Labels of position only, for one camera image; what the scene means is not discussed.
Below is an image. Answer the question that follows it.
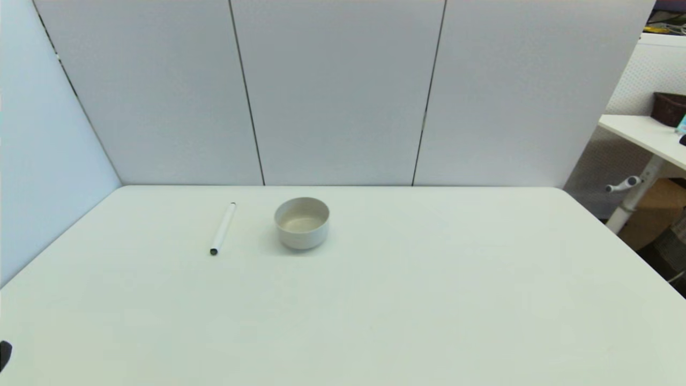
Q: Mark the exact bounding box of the white crank handle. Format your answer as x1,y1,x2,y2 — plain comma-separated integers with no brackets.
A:
605,175,643,194

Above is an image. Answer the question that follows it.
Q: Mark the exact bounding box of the white pegboard panel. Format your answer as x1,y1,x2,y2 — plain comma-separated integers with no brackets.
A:
605,32,686,116

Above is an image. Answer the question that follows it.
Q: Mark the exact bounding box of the white marker with black caps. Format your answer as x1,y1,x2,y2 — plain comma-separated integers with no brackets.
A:
210,202,237,256

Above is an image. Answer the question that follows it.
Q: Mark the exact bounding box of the brown cardboard box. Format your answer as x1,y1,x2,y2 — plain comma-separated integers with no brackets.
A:
618,177,686,252

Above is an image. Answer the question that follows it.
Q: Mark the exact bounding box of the white round bowl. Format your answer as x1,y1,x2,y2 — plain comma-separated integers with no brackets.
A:
274,197,330,251

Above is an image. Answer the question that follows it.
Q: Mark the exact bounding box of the white side table leg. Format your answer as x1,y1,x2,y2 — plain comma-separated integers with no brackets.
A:
606,154,666,235

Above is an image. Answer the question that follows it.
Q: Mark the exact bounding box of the white side table top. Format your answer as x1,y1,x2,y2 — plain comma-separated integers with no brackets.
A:
598,114,686,172

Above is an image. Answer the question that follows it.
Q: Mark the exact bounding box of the dark brown woven basket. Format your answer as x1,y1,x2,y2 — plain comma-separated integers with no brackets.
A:
651,91,686,128

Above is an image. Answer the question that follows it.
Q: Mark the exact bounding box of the yellow and black clutter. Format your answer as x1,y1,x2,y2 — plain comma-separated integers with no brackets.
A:
645,0,686,36

